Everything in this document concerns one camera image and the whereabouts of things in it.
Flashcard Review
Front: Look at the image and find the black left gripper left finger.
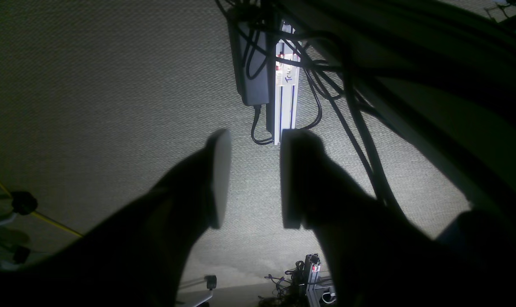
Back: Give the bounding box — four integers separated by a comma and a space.
0, 130, 232, 307

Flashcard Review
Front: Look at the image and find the yellow cable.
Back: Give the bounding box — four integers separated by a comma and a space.
0, 145, 84, 237

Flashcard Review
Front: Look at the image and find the grey power adapter brick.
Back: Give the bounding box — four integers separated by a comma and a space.
227, 6, 270, 107

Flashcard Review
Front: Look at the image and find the aluminium extrusion rail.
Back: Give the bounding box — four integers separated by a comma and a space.
272, 21, 300, 145

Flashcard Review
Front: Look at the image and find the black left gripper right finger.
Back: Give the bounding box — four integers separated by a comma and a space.
280, 130, 516, 307

